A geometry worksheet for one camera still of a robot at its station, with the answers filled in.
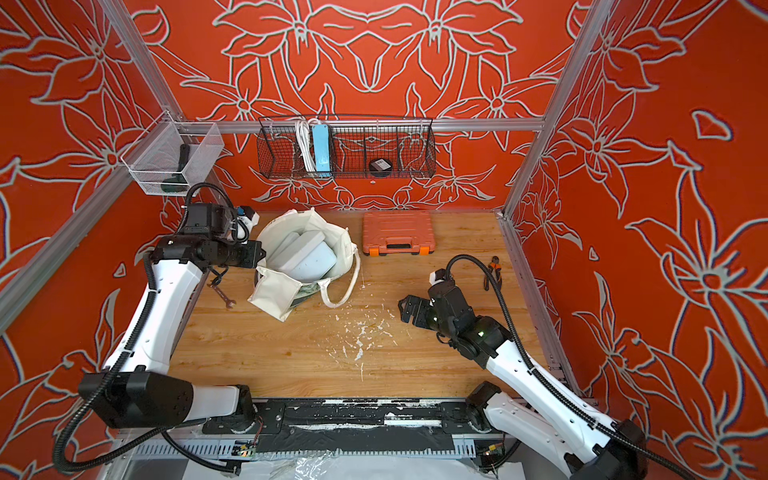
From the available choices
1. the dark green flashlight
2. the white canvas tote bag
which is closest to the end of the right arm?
the white canvas tote bag

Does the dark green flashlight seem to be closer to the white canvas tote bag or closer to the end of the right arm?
the white canvas tote bag

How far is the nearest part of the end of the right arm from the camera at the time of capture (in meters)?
0.57

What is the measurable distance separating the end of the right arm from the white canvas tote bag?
24 centimetres

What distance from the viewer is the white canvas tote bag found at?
2.58 ft
